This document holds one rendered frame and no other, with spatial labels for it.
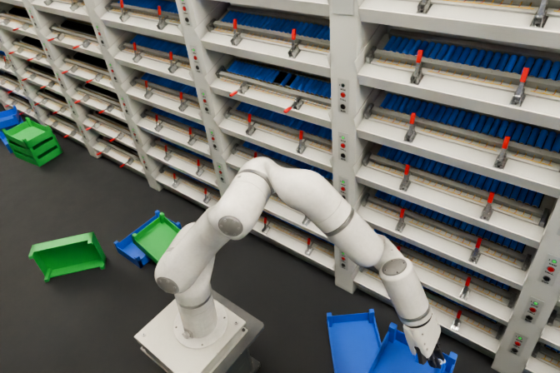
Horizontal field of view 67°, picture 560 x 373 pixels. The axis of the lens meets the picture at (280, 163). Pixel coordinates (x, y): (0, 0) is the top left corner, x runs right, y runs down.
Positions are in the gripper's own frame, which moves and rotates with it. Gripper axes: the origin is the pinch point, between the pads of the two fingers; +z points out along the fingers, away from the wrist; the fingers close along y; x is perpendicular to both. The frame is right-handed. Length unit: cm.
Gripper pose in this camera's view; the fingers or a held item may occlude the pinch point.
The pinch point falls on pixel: (435, 357)
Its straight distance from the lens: 130.8
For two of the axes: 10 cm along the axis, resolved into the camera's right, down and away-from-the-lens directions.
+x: 7.0, -0.8, -7.1
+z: 4.3, 8.4, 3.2
